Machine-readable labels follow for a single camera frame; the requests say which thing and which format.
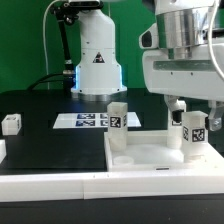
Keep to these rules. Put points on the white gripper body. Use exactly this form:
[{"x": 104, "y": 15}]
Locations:
[{"x": 192, "y": 78}]

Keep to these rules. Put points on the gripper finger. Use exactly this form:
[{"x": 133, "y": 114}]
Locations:
[
  {"x": 175, "y": 109},
  {"x": 215, "y": 115}
]

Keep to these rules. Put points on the white square tabletop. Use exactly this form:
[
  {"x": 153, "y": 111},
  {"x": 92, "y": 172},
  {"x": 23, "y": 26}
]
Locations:
[{"x": 148, "y": 150}]

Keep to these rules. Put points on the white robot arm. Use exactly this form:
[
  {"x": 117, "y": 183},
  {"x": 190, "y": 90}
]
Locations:
[{"x": 183, "y": 54}]

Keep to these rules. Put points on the white marker sheet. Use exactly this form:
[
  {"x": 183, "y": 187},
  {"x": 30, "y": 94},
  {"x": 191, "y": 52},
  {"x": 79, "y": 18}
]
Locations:
[{"x": 90, "y": 120}]

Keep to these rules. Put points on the white U-shaped obstacle fence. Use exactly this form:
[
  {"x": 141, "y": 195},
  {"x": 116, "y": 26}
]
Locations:
[{"x": 202, "y": 179}]

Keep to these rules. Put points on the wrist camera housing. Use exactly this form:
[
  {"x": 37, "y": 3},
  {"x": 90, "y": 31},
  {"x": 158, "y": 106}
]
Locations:
[{"x": 150, "y": 38}]

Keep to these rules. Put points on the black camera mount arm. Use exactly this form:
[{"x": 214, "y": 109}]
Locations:
[{"x": 65, "y": 15}]

